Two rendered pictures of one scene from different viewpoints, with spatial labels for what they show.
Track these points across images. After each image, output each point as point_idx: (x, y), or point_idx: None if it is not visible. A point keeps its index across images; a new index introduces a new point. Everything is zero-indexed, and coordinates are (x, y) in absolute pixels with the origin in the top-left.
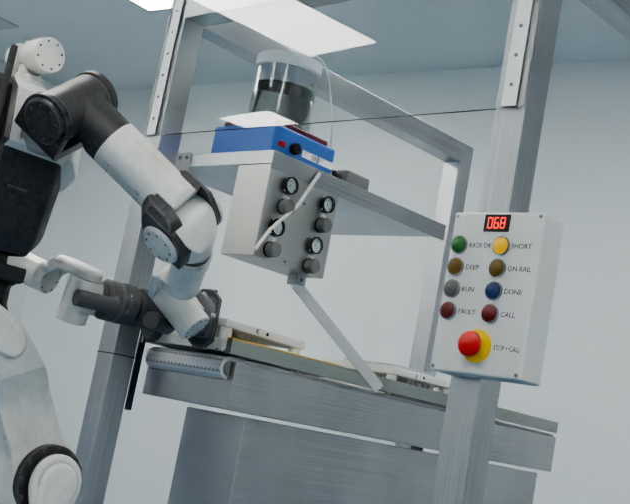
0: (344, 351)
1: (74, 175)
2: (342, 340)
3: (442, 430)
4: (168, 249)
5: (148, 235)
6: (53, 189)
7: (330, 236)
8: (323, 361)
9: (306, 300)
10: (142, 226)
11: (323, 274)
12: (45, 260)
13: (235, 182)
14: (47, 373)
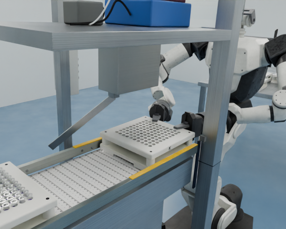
0: (76, 129)
1: (205, 63)
2: (78, 123)
3: (71, 110)
4: None
5: None
6: (209, 70)
7: (98, 62)
8: (85, 141)
9: (105, 104)
10: (169, 74)
11: (98, 86)
12: (242, 108)
13: (160, 44)
14: (199, 136)
